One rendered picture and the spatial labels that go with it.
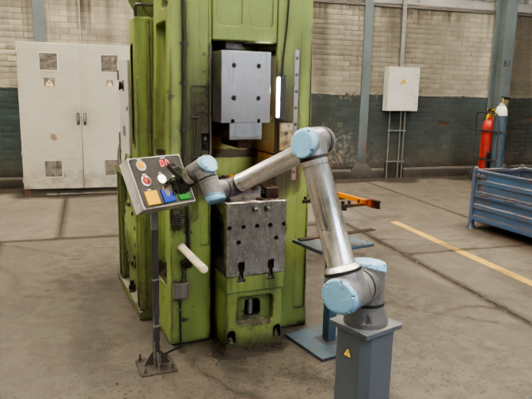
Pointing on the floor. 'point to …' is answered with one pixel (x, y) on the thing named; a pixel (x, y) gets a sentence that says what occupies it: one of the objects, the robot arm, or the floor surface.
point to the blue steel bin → (502, 199)
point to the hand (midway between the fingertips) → (164, 188)
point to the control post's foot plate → (145, 366)
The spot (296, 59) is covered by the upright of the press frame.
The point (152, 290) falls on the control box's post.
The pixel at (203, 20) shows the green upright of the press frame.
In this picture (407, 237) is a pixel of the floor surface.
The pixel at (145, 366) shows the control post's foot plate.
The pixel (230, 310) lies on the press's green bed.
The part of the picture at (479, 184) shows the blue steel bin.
